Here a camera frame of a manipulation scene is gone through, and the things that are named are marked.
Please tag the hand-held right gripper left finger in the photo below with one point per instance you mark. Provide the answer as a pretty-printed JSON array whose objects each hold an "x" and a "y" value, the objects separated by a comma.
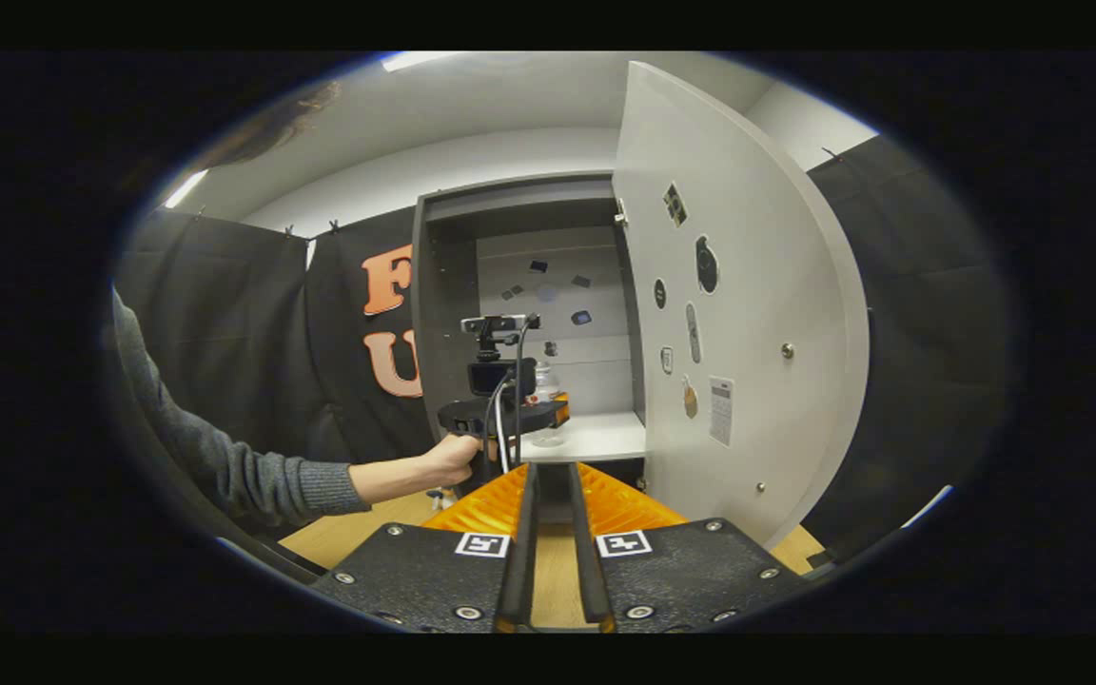
[{"x": 517, "y": 571}]

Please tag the person's hair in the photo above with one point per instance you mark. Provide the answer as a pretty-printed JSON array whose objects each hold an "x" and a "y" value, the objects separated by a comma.
[{"x": 272, "y": 128}]

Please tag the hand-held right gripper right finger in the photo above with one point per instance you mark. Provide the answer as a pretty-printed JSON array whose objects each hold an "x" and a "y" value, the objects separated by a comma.
[{"x": 586, "y": 571}]

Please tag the black backdrop cloth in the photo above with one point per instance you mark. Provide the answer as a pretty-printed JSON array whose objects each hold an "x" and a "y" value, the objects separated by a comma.
[{"x": 225, "y": 304}]

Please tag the clear plastic bottle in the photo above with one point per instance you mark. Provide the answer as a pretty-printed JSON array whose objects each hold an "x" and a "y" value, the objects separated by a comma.
[{"x": 548, "y": 382}]

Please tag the white cabinet door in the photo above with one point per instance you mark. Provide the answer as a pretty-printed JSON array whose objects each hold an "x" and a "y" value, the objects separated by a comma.
[{"x": 757, "y": 285}]

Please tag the metal door hinge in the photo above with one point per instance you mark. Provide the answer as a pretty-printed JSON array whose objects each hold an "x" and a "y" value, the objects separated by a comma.
[{"x": 621, "y": 213}]

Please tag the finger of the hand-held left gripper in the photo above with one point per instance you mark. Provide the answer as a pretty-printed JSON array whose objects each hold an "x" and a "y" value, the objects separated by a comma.
[{"x": 562, "y": 411}]

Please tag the penguin plush toy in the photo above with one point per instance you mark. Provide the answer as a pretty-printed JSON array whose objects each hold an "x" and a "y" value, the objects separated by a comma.
[{"x": 439, "y": 497}]

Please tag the gray cabinet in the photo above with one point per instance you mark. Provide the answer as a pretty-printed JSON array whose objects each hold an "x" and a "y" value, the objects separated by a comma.
[{"x": 434, "y": 314}]

